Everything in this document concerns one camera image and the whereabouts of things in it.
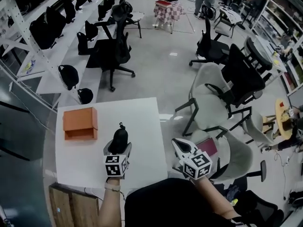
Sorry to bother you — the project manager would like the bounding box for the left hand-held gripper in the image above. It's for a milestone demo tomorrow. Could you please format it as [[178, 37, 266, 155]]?
[[103, 139, 133, 180]]

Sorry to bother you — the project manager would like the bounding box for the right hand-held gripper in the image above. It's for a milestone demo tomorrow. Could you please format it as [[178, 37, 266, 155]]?
[[171, 138, 213, 181]]

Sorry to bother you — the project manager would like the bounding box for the person's left forearm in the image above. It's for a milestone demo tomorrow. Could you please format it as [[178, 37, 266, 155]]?
[[97, 176, 126, 227]]

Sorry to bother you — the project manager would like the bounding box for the person's right forearm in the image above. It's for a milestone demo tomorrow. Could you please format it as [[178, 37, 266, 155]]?
[[193, 175, 238, 220]]

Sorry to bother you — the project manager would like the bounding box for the dark red book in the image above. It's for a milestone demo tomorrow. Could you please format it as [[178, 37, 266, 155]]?
[[196, 138, 219, 157]]

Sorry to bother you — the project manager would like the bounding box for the white wrist band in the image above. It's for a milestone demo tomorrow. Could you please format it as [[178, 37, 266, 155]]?
[[105, 182, 122, 192]]

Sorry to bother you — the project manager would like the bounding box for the orange cardboard box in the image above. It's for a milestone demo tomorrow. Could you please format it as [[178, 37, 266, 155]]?
[[62, 106, 98, 141]]

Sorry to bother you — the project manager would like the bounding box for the grey shell chair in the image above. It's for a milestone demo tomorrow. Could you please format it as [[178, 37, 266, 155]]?
[[174, 62, 235, 137], [242, 112, 276, 148], [191, 126, 267, 183]]

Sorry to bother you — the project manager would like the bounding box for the person's black shirt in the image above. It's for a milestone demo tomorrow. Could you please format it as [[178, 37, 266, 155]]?
[[124, 177, 251, 227]]

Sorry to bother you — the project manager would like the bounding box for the blue cloth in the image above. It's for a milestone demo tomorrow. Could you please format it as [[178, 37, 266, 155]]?
[[224, 185, 240, 200]]

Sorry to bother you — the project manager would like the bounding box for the wooden crate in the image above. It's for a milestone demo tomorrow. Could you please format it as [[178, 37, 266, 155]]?
[[48, 183, 100, 227]]

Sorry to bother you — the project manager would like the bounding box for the black mesh office chair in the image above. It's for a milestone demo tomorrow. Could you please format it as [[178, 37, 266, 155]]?
[[205, 43, 267, 119], [231, 190, 285, 227], [93, 1, 137, 92]]

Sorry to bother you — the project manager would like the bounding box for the round wooden table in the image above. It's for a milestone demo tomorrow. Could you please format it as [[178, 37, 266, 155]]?
[[274, 98, 294, 140]]

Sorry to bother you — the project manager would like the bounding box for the grey mesh back chair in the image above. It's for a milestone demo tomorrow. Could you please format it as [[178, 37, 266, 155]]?
[[243, 36, 273, 72]]

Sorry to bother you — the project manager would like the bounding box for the yellow and blue paper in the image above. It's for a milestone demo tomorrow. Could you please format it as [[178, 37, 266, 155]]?
[[23, 59, 36, 75]]

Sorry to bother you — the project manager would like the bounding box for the white metal shelf rack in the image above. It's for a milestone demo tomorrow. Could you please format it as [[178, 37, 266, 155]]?
[[0, 0, 117, 110]]

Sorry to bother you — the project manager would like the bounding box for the checkered cloth table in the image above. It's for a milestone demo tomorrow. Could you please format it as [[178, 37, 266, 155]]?
[[152, 0, 186, 35]]

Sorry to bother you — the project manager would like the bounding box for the patterned seat chair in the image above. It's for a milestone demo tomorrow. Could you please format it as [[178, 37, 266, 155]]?
[[214, 7, 243, 38]]

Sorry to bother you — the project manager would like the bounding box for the row of black bags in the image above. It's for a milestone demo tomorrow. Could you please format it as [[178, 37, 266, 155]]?
[[6, 0, 116, 105]]

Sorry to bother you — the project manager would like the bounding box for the black and white backpack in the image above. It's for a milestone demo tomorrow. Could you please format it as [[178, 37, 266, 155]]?
[[200, 0, 217, 19]]

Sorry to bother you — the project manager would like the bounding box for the red box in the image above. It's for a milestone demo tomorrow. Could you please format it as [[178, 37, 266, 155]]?
[[154, 0, 173, 9]]

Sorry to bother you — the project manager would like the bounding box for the white open shelf unit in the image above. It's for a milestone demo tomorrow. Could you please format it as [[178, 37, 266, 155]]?
[[250, 0, 303, 93]]

